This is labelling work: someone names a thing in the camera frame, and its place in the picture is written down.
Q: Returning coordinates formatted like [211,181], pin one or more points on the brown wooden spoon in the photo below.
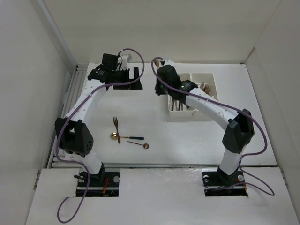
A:
[173,106]

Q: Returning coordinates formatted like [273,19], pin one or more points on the aluminium rail front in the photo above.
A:
[132,165]

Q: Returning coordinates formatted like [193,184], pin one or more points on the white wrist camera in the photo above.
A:
[125,60]
[165,62]

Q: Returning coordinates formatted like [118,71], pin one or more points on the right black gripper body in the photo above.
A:
[161,89]

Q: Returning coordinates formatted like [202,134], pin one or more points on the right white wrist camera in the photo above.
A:
[165,62]

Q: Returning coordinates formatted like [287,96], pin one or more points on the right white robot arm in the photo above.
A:
[238,126]

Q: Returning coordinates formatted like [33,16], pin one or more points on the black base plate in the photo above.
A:
[217,184]
[103,184]

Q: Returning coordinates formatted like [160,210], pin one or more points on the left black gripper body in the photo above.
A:
[120,75]

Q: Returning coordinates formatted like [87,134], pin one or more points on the aluminium rail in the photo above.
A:
[71,88]
[132,165]

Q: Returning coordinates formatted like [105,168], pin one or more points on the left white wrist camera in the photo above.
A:
[125,60]

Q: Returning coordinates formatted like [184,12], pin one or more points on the gold spoon green handle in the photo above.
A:
[115,136]

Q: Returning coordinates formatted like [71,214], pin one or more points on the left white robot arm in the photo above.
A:
[73,135]

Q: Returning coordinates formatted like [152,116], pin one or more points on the left white plastic bin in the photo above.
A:
[187,111]

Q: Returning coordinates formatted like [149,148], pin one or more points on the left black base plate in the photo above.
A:
[103,184]

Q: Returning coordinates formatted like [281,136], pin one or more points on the aluminium rail left side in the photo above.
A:
[71,88]

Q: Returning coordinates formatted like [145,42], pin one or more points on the small copper teaspoon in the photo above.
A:
[145,145]

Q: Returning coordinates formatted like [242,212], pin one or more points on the rose gold fork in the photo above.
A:
[115,121]

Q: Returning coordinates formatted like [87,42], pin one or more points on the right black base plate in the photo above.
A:
[217,184]

